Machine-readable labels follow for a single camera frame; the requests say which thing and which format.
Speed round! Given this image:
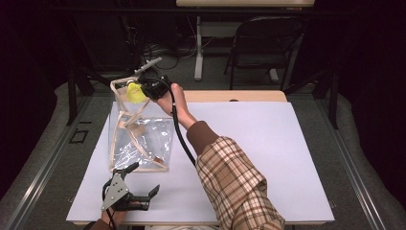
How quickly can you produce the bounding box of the yellow shuttlecock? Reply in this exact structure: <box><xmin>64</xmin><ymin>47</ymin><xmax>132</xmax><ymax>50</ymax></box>
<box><xmin>126</xmin><ymin>80</ymin><xmax>146</xmax><ymax>104</ymax></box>

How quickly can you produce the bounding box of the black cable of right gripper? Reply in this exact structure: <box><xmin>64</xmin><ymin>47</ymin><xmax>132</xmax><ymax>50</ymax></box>
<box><xmin>149</xmin><ymin>76</ymin><xmax>197</xmax><ymax>167</ymax></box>

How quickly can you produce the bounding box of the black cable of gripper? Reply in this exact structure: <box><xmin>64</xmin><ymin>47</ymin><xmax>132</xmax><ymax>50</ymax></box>
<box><xmin>149</xmin><ymin>76</ymin><xmax>197</xmax><ymax>167</ymax></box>
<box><xmin>101</xmin><ymin>180</ymin><xmax>118</xmax><ymax>230</ymax></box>

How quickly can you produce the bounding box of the black metal stand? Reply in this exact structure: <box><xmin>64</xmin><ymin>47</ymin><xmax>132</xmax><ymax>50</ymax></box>
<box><xmin>282</xmin><ymin>68</ymin><xmax>340</xmax><ymax>129</ymax></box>
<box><xmin>66</xmin><ymin>61</ymin><xmax>111</xmax><ymax>127</ymax></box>

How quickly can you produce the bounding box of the person's right hand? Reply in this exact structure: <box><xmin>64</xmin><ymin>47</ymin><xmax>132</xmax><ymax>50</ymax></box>
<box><xmin>156</xmin><ymin>82</ymin><xmax>197</xmax><ymax>130</ymax></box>

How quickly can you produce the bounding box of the grey metal floor rail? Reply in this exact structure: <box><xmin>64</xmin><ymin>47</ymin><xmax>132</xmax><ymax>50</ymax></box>
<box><xmin>6</xmin><ymin>95</ymin><xmax>94</xmax><ymax>230</ymax></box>
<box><xmin>315</xmin><ymin>95</ymin><xmax>386</xmax><ymax>230</ymax></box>

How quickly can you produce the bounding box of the transparent bag with beige trim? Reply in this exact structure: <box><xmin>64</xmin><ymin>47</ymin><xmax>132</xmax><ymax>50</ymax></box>
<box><xmin>108</xmin><ymin>76</ymin><xmax>176</xmax><ymax>173</ymax></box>

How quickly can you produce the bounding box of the wooden table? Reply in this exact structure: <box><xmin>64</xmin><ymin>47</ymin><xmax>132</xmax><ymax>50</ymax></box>
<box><xmin>71</xmin><ymin>90</ymin><xmax>328</xmax><ymax>226</ymax></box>

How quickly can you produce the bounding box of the person's left hand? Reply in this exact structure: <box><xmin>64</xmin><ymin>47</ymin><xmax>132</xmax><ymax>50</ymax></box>
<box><xmin>101</xmin><ymin>208</ymin><xmax>128</xmax><ymax>227</ymax></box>

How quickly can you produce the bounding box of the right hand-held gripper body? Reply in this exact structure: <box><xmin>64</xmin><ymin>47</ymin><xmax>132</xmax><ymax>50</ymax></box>
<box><xmin>133</xmin><ymin>57</ymin><xmax>172</xmax><ymax>101</ymax></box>

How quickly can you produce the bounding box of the white board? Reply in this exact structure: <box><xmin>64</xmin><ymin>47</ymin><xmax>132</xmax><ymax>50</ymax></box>
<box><xmin>66</xmin><ymin>101</ymin><xmax>335</xmax><ymax>224</ymax></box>

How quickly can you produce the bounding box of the black floor socket frame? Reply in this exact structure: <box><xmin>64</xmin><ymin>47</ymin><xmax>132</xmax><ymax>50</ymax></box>
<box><xmin>69</xmin><ymin>127</ymin><xmax>90</xmax><ymax>145</ymax></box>

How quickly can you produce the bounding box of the white desk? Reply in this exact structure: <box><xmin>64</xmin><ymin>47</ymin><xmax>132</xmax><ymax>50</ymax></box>
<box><xmin>175</xmin><ymin>0</ymin><xmax>316</xmax><ymax>82</ymax></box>

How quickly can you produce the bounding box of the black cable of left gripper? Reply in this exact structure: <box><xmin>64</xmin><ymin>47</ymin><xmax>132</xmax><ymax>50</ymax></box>
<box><xmin>101</xmin><ymin>180</ymin><xmax>118</xmax><ymax>230</ymax></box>

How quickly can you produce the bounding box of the tangle of floor cables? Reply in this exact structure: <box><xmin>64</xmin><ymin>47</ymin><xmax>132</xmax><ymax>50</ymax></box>
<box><xmin>140</xmin><ymin>39</ymin><xmax>200</xmax><ymax>71</ymax></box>

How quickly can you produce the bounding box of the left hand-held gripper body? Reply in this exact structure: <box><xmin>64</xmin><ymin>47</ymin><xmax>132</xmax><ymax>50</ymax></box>
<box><xmin>101</xmin><ymin>170</ymin><xmax>151</xmax><ymax>212</ymax></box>

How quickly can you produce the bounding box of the black folding chair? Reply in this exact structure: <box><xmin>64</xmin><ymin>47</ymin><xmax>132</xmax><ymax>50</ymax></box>
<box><xmin>224</xmin><ymin>15</ymin><xmax>305</xmax><ymax>92</ymax></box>

